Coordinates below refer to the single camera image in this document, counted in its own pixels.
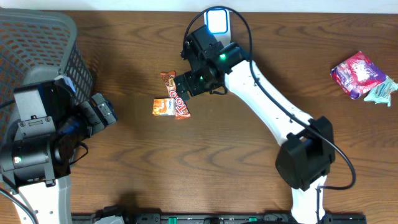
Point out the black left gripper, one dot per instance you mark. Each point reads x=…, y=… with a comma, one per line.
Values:
x=101, y=109

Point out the white barcode scanner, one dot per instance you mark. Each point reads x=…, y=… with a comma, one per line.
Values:
x=218, y=22

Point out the orange chocolate bar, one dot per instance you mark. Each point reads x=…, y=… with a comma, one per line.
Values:
x=181, y=110

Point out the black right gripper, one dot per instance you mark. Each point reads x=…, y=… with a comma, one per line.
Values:
x=193, y=88

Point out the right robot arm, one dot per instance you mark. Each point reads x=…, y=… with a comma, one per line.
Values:
x=305, y=156

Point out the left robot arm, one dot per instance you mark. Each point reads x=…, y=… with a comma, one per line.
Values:
x=36, y=161

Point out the purple snack packet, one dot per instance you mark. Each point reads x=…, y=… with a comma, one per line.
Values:
x=357, y=75

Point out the teal white snack packet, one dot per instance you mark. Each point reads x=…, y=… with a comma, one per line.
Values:
x=381, y=94

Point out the small orange snack packet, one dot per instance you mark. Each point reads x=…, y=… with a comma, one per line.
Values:
x=164, y=107

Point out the grey plastic mesh basket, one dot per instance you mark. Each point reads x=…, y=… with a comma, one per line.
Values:
x=37, y=46

